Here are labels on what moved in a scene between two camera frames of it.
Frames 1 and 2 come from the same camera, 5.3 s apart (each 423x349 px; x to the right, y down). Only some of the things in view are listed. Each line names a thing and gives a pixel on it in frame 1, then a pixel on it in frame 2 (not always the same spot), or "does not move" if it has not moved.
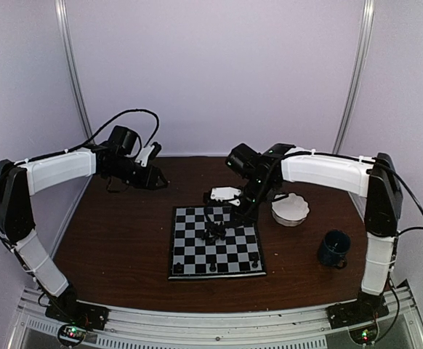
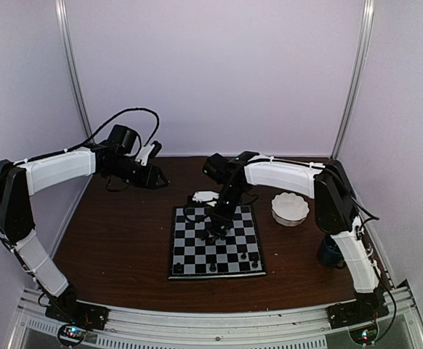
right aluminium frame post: (367, 29) does not move
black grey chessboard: (203, 249) does not move
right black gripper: (248, 217) → (225, 217)
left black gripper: (149, 180) does not move
